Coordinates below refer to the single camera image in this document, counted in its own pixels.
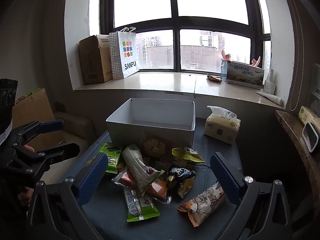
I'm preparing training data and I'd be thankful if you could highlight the orange white cartoon snack pack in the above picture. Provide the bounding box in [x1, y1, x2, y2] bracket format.
[177, 181, 227, 227]

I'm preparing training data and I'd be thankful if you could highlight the black yellow chips bag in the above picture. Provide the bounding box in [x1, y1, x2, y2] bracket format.
[167, 167, 196, 201]

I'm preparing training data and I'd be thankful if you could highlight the green white long snack pack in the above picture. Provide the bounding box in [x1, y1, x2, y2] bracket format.
[124, 187, 160, 223]

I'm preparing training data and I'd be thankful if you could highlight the yellow green chips bag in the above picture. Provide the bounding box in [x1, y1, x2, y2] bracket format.
[172, 146, 204, 164]

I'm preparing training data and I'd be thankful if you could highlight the grey text long snack pack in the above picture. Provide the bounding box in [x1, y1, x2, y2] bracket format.
[122, 145, 164, 196]

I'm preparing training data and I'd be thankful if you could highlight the person left hand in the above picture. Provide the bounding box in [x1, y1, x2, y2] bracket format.
[18, 145, 35, 204]

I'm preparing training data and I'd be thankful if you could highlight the flat cardboard sheet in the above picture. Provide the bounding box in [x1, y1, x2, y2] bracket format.
[12, 88, 66, 151]

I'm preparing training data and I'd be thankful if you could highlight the blue grey table cloth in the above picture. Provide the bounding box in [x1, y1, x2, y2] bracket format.
[82, 118, 242, 239]

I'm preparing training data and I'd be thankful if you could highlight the tissue paper pack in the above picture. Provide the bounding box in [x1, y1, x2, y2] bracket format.
[203, 106, 241, 145]

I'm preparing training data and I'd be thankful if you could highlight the brown cardboard box on sill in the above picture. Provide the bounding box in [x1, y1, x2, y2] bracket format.
[78, 35, 112, 85]

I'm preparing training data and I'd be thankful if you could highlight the marble side shelf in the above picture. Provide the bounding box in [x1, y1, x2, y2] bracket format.
[274, 109, 320, 196]

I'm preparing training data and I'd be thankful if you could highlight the white cardboard storage box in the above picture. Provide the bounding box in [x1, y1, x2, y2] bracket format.
[106, 98, 196, 148]

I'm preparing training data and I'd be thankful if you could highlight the white framed mirror device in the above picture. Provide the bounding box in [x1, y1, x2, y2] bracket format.
[302, 118, 320, 155]

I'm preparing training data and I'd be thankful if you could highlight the white tube on sill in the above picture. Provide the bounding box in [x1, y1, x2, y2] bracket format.
[255, 91, 283, 106]

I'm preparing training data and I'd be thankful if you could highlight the white SANFU shopping bag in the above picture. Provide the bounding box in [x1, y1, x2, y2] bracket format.
[109, 27, 140, 80]

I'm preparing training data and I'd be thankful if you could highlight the green white small box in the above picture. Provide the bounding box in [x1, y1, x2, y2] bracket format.
[298, 106, 318, 125]

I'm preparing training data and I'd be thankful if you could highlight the white lotion bottle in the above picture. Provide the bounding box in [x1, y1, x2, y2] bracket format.
[263, 69, 276, 95]

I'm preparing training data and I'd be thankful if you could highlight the small wrapper on sill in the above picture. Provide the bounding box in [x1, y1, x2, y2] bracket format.
[207, 75, 222, 82]

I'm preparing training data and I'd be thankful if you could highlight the printed tissue box on sill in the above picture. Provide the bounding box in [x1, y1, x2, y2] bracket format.
[220, 59, 264, 89]

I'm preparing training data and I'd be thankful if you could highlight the black window frame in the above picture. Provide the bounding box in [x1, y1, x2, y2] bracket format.
[100, 0, 266, 74]

